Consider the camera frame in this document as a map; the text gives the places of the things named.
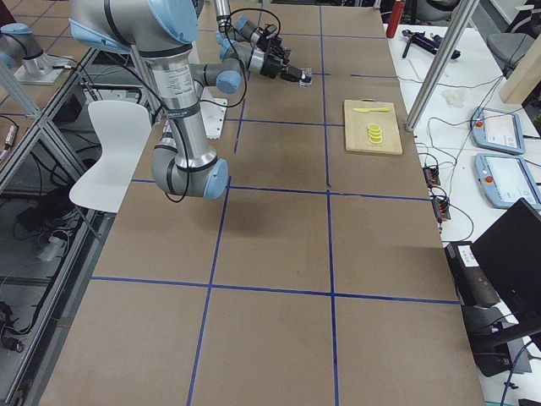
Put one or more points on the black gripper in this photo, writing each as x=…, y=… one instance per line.
x=262, y=41
x=270, y=68

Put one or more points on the clear glass cup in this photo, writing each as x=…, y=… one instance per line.
x=305, y=78

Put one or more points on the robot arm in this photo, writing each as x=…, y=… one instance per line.
x=163, y=34
x=240, y=29

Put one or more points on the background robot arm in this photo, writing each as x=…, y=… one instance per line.
x=20, y=49

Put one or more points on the yellow plastic knife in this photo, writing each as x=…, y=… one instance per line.
x=371, y=109

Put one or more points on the wooden cutting board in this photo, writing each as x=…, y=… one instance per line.
x=356, y=132

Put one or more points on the front lemon slice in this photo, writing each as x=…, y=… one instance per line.
x=375, y=140

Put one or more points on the red bottle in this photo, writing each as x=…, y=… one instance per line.
x=395, y=18

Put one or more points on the white crumpled tissue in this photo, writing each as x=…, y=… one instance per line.
x=454, y=98

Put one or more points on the white plastic chair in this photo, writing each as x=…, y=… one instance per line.
x=123, y=129

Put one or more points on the wooden plank upright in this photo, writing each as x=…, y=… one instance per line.
x=524, y=78

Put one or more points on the teach pendant with red button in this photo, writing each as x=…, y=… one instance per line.
x=505, y=180

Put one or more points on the black computer monitor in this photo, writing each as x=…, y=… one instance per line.
x=508, y=252

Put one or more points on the black mini pc box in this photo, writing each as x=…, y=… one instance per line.
x=471, y=283

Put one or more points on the aluminium frame post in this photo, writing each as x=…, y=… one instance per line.
x=453, y=34

